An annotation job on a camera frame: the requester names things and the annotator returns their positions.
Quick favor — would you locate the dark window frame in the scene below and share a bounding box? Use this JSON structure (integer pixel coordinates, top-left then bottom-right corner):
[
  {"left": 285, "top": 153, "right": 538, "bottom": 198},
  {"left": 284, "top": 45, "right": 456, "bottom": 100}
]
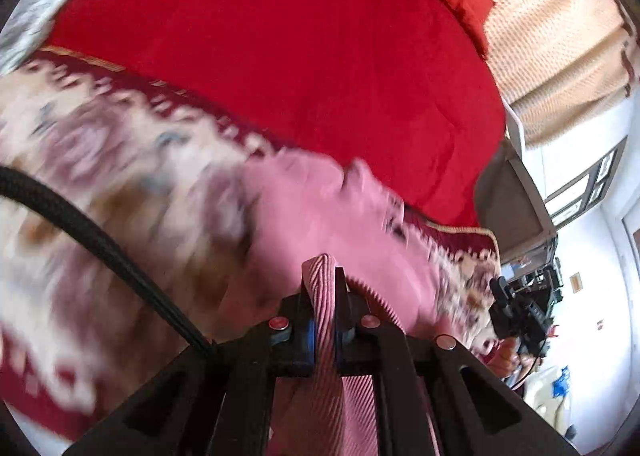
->
[{"left": 542, "top": 136, "right": 628, "bottom": 231}]

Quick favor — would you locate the pink garment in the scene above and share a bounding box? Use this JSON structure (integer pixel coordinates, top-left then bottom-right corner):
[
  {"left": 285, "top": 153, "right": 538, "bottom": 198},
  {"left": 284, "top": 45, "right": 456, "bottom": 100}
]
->
[{"left": 245, "top": 153, "right": 453, "bottom": 456}]

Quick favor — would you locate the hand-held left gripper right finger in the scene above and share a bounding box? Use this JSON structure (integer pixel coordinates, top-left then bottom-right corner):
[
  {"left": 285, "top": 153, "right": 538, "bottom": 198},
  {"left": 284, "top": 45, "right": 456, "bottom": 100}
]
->
[{"left": 333, "top": 266, "right": 582, "bottom": 456}]

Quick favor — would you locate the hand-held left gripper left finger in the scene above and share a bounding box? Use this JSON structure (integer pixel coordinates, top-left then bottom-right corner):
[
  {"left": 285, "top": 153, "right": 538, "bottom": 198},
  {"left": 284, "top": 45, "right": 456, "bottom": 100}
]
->
[{"left": 62, "top": 261, "right": 317, "bottom": 456}]

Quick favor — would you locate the cream dotted curtain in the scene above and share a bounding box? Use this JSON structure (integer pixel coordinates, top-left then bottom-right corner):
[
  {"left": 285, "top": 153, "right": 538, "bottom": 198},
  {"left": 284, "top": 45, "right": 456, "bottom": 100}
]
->
[{"left": 445, "top": 0, "right": 640, "bottom": 147}]

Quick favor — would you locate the floral plush blanket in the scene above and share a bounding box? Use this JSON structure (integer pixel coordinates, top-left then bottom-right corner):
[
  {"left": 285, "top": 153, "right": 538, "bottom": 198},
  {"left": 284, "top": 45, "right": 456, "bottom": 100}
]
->
[{"left": 0, "top": 48, "right": 501, "bottom": 442}]

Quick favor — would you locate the red blanket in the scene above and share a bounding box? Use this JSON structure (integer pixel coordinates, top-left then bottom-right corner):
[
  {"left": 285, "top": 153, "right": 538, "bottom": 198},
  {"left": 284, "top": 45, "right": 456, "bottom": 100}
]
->
[{"left": 45, "top": 0, "right": 508, "bottom": 229}]

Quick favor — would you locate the white flat board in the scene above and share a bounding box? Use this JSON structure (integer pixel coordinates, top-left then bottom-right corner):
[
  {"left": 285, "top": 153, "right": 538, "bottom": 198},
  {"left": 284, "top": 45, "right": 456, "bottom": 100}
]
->
[{"left": 502, "top": 100, "right": 527, "bottom": 157}]

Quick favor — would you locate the white black patterned cloth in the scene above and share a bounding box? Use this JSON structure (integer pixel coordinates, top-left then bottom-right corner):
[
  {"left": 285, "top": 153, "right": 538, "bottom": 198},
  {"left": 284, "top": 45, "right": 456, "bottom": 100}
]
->
[{"left": 0, "top": 0, "right": 126, "bottom": 76}]

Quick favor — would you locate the black braided cable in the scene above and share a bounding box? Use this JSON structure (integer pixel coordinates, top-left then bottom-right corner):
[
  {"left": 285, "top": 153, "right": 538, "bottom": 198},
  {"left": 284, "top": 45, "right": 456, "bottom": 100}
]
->
[{"left": 0, "top": 166, "right": 218, "bottom": 357}]

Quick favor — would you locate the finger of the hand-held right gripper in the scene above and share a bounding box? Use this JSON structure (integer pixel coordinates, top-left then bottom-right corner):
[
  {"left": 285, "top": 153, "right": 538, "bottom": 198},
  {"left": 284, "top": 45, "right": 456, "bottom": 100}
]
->
[{"left": 488, "top": 276, "right": 515, "bottom": 337}]

